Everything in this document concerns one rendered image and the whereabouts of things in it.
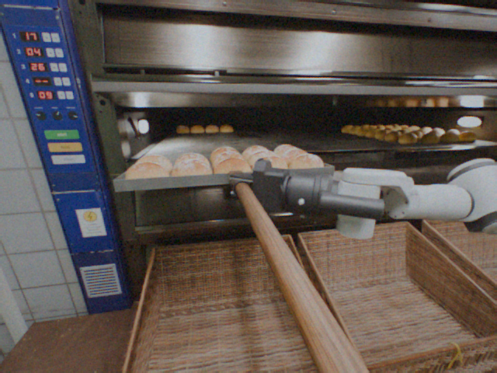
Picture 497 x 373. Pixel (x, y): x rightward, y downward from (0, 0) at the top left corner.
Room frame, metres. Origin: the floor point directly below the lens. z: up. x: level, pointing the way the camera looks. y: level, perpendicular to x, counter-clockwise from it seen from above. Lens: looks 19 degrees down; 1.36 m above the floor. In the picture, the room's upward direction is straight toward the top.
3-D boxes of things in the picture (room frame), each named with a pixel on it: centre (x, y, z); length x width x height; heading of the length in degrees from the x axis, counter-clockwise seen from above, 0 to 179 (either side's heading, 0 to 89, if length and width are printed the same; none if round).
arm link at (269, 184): (0.44, -0.07, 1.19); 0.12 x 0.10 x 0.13; 68
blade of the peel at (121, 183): (0.72, 0.08, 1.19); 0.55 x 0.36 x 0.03; 103
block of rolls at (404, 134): (1.48, -0.94, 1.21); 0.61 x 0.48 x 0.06; 11
